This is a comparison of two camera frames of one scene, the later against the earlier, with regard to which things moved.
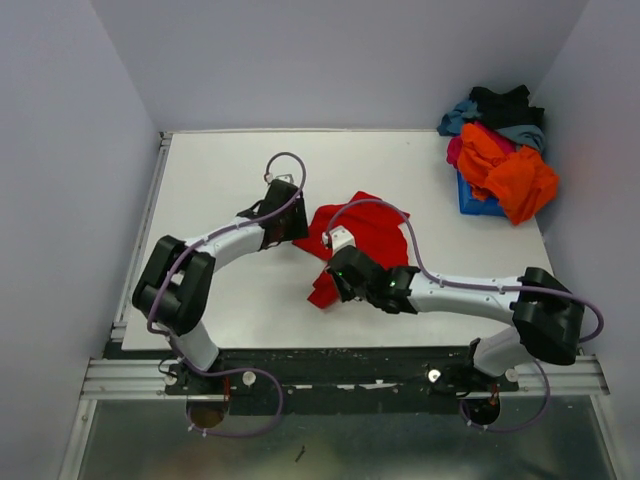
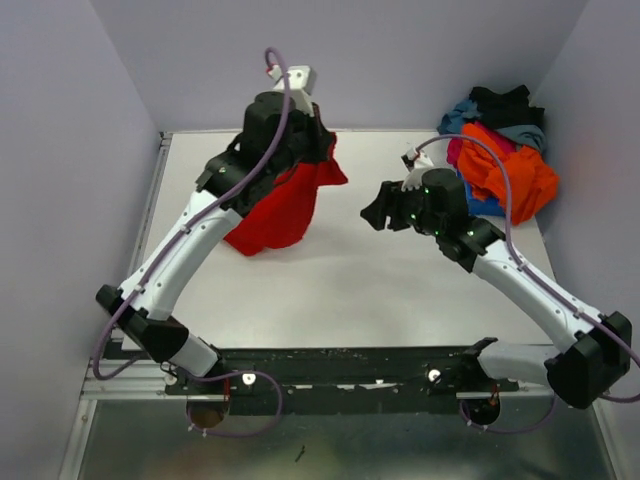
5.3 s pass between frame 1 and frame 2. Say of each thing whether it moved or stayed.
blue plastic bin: stayed
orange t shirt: stayed
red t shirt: moved
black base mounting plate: stayed
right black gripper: moved
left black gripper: moved
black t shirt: stayed
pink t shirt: stayed
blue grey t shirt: stayed
